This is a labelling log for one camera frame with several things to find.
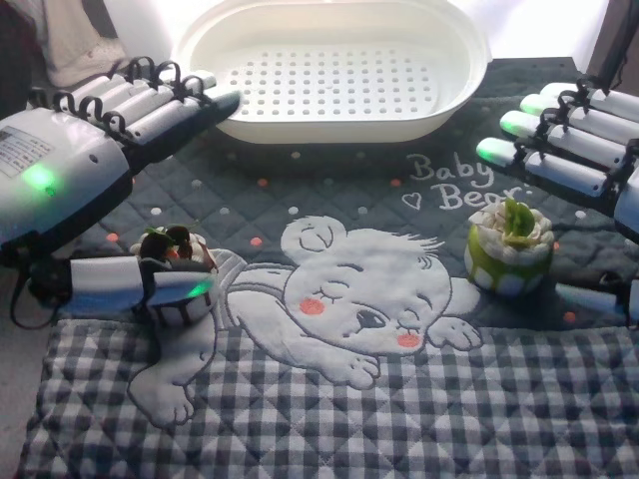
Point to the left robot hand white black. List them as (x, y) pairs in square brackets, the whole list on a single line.
[(65, 169)]

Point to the dark background object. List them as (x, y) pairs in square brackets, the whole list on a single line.
[(20, 50), (616, 35)]

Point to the green toy cake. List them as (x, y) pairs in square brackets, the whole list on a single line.
[(509, 249)]

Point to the beige fabric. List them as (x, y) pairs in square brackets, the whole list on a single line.
[(80, 40)]

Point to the grey quilt with bear print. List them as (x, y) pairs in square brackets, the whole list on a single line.
[(319, 389)]

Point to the chocolate toy cake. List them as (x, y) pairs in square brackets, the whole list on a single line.
[(195, 248)]

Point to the white oval plastic basket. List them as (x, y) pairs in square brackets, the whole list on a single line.
[(329, 85)]

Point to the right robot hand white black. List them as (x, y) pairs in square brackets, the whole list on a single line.
[(574, 144)]

